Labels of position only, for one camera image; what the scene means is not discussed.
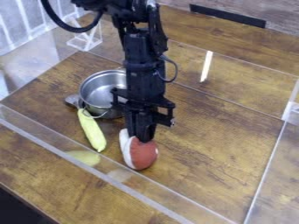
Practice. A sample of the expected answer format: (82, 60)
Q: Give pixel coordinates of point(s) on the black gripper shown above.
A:
(142, 99)

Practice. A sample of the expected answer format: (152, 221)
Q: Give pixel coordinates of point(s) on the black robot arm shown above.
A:
(136, 19)

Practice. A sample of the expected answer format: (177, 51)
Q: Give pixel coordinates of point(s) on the silver metal pot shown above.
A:
(95, 93)

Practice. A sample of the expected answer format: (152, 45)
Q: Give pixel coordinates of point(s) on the grey spoon under pot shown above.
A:
(72, 100)

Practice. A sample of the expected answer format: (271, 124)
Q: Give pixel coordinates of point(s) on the yellow plush corn cob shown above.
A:
(92, 131)

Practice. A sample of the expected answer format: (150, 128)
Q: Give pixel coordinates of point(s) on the clear acrylic front barrier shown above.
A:
(132, 183)

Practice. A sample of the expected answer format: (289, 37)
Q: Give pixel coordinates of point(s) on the clear acrylic triangle stand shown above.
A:
(87, 40)

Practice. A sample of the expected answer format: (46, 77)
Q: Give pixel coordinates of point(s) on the black strip on table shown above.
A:
(246, 20)

